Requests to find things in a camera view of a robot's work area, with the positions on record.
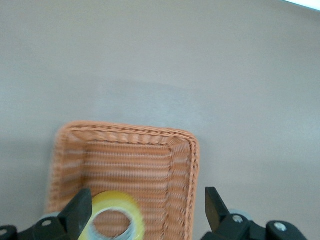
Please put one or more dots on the clear yellowish tape roll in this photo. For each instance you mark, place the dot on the clear yellowish tape roll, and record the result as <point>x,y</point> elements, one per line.
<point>135,207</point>

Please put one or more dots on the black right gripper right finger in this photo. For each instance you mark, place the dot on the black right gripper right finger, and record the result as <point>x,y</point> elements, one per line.
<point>217,215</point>

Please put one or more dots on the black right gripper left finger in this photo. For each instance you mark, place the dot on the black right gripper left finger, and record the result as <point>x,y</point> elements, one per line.
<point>75,217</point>

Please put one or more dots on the brown wicker basket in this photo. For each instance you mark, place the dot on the brown wicker basket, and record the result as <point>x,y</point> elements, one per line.
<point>130,162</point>

